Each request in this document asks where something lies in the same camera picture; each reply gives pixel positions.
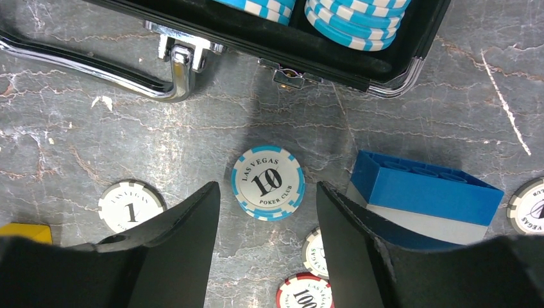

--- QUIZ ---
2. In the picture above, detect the red 100 poker chip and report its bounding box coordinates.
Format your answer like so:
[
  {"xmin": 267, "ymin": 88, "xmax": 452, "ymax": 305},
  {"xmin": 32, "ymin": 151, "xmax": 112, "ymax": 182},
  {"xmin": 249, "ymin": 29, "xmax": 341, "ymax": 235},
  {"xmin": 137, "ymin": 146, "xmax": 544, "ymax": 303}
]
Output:
[{"xmin": 276, "ymin": 273, "xmax": 334, "ymax": 308}]

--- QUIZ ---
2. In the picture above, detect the yellow arch block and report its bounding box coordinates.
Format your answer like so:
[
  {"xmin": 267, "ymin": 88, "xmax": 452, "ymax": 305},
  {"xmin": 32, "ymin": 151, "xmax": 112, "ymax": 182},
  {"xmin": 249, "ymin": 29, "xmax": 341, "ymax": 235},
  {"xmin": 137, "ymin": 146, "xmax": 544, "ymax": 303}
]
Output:
[{"xmin": 1, "ymin": 223, "xmax": 53, "ymax": 244}]

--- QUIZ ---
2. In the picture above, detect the black poker chip case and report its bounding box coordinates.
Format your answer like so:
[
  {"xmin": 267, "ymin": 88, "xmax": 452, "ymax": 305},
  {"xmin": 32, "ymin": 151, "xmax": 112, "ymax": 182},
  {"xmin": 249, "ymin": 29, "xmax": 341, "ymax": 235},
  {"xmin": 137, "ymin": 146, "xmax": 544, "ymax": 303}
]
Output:
[{"xmin": 1, "ymin": 1, "xmax": 449, "ymax": 103}]

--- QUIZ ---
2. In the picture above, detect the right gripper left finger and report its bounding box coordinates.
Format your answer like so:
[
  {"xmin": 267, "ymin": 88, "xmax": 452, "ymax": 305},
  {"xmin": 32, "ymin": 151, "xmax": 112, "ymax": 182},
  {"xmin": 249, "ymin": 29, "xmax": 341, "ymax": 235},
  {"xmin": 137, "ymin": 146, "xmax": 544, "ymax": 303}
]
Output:
[{"xmin": 1, "ymin": 182, "xmax": 221, "ymax": 307}]

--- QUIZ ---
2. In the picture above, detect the blue 10 poker chip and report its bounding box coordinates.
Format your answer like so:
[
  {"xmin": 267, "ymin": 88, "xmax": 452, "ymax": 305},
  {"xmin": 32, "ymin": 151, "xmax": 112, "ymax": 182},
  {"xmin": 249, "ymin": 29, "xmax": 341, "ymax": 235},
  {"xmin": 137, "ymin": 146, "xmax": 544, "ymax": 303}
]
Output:
[{"xmin": 231, "ymin": 145, "xmax": 305, "ymax": 221}]

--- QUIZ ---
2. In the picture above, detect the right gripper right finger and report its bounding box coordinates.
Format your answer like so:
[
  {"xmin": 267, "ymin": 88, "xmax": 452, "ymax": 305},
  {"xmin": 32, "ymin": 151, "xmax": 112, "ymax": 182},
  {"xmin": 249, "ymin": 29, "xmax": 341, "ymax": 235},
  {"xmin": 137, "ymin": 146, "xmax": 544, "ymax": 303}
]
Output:
[{"xmin": 316, "ymin": 182, "xmax": 543, "ymax": 307}]

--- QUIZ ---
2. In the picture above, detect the blue grey lego block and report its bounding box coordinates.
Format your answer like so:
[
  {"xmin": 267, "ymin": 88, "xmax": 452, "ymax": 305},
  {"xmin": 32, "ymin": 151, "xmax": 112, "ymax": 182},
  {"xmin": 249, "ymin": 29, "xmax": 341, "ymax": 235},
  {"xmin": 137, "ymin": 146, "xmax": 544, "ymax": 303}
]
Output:
[{"xmin": 343, "ymin": 150, "xmax": 504, "ymax": 250}]

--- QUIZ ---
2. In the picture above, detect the white 1 poker chip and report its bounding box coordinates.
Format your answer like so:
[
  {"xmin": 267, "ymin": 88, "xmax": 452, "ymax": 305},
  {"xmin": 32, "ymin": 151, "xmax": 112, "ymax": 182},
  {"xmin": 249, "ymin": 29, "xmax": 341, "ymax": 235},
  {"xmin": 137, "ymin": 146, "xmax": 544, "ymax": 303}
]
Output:
[{"xmin": 98, "ymin": 180, "xmax": 167, "ymax": 233}]

